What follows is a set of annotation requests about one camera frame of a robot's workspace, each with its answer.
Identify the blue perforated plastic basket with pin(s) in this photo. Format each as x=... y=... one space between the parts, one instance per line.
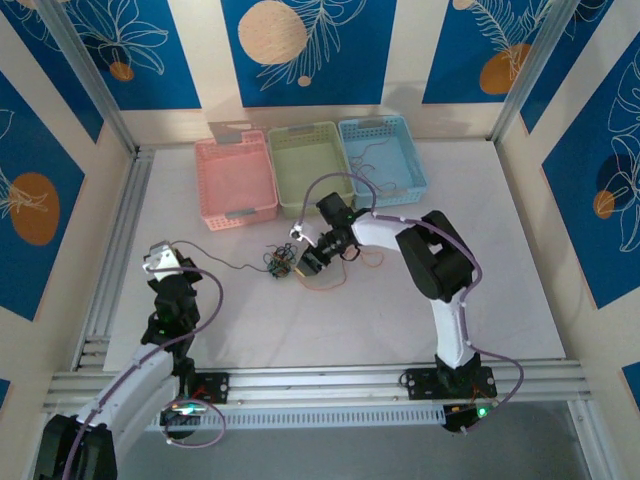
x=395 y=155

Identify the long aluminium frame rail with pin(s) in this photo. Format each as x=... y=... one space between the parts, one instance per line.
x=320 y=382

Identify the aluminium side rail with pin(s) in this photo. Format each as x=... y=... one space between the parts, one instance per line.
x=130 y=200

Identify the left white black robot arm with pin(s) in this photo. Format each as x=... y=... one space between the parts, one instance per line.
x=135 y=385

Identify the controller circuit board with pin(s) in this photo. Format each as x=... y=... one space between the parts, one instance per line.
x=462 y=420
x=182 y=422

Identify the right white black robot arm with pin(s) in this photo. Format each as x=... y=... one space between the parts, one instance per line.
x=452 y=330

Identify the pink perforated plastic basket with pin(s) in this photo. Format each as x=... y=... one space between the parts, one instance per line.
x=235 y=170

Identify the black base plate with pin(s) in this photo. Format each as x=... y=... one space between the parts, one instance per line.
x=220 y=387
x=420 y=382

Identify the aluminium frame bar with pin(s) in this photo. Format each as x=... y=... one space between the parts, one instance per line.
x=585 y=440

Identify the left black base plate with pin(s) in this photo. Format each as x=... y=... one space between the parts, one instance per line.
x=220 y=387

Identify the right controller circuit board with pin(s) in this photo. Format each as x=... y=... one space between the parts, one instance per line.
x=462 y=420

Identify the green perforated plastic basket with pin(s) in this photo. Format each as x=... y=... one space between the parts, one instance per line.
x=310 y=165

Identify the left controller circuit board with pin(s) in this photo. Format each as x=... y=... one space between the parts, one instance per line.
x=182 y=422

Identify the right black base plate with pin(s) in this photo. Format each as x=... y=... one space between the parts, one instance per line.
x=420 y=382

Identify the aluminium frame post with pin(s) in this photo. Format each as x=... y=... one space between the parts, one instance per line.
x=542 y=75
x=95 y=85

